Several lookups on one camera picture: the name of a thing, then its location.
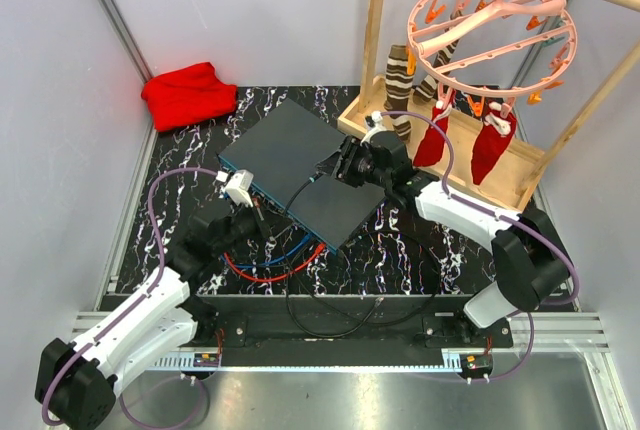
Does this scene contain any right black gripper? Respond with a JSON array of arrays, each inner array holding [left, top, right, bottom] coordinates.
[[314, 135, 391, 189]]

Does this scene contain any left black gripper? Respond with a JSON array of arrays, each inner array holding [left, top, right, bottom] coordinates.
[[214, 195, 294, 257]]

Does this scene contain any blue ethernet cable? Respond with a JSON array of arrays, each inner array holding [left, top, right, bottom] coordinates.
[[222, 234, 311, 271]]

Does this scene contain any red ethernet cable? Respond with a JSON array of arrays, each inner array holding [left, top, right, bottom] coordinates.
[[222, 242, 329, 284]]

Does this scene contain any black ethernet cable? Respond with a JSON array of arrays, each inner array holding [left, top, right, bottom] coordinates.
[[344, 229, 444, 329], [284, 174, 386, 339]]

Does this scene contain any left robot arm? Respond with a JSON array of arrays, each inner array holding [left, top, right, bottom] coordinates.
[[35, 200, 269, 429]]

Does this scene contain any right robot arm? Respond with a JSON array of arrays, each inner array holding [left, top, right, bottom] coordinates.
[[316, 131, 575, 347]]

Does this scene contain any red sock left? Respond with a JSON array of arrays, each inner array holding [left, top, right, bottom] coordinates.
[[413, 100, 451, 167]]

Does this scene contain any red sock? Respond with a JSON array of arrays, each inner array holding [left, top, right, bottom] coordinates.
[[413, 100, 451, 167], [471, 101, 517, 185]]

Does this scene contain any brown striped sock front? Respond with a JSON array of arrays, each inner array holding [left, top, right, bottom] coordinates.
[[384, 44, 413, 143]]

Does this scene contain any red folded cloth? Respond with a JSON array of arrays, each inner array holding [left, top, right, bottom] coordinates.
[[141, 62, 237, 133]]

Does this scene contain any red sock right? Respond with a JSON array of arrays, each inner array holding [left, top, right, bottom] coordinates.
[[471, 101, 517, 185]]

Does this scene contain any pink round clip hanger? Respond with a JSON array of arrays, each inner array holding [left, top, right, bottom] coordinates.
[[407, 0, 577, 113]]

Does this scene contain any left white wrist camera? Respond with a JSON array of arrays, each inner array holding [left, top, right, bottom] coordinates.
[[223, 170, 254, 208]]

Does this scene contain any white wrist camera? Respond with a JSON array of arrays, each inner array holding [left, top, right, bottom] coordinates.
[[362, 111, 387, 142], [223, 170, 254, 208]]

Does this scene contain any dark blue network switch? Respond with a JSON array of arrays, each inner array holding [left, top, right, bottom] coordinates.
[[220, 99, 384, 252]]

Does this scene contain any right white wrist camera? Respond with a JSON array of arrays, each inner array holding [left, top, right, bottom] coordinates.
[[362, 111, 387, 142]]

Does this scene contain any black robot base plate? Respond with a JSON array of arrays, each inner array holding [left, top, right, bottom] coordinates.
[[182, 295, 543, 372]]

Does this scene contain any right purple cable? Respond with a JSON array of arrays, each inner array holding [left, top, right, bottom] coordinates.
[[379, 110, 581, 384]]

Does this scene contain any purple cable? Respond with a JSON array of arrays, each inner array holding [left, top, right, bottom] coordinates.
[[379, 110, 581, 384], [40, 168, 226, 426]]

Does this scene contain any wooden drying rack frame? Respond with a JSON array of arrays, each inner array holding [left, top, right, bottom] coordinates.
[[338, 0, 639, 210]]

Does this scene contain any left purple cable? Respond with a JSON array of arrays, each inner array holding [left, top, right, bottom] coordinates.
[[40, 168, 226, 426]]

